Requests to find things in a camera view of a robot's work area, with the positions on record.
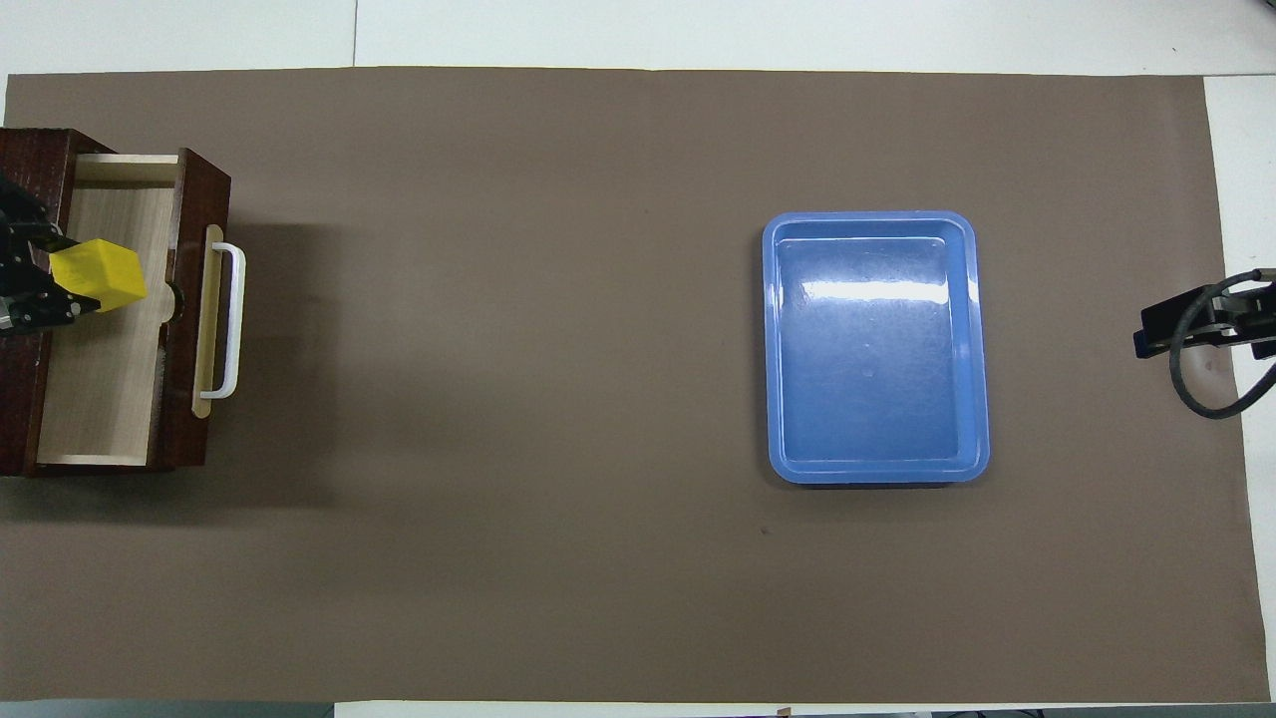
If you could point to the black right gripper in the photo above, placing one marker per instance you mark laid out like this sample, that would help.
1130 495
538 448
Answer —
1256 319

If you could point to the yellow cube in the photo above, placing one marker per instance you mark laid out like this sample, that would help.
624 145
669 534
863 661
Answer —
100 274

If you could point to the blue plastic tray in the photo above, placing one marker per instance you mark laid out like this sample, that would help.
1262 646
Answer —
877 349

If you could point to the brown paper table mat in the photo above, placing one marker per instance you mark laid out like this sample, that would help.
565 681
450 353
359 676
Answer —
498 299

